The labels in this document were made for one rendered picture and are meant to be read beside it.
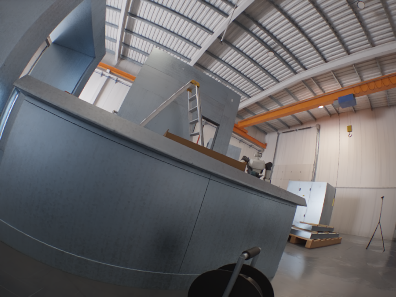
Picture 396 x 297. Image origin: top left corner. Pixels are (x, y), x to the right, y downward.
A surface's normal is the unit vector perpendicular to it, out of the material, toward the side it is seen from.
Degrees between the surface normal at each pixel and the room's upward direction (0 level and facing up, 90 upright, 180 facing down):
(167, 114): 90
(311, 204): 90
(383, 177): 90
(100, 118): 67
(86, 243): 90
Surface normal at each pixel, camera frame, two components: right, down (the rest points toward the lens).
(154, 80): 0.43, -0.08
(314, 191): -0.85, -0.37
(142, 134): 0.56, -0.41
